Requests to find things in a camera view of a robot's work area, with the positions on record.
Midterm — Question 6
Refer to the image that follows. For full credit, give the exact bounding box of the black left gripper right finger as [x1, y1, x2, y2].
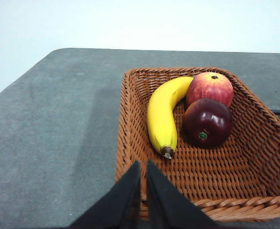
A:
[145, 159, 220, 229]

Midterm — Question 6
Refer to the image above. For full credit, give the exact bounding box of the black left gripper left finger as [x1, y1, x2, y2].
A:
[69, 160, 142, 229]

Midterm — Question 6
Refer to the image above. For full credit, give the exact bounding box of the brown wicker basket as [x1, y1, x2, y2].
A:
[115, 66, 280, 221]

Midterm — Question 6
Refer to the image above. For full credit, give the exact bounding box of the yellow banana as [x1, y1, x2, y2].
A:
[147, 76, 195, 160]

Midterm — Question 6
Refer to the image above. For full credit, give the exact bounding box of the dark purple apple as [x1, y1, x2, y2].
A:
[183, 98, 234, 149]

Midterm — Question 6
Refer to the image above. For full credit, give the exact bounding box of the red apple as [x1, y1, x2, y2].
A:
[185, 72, 234, 109]

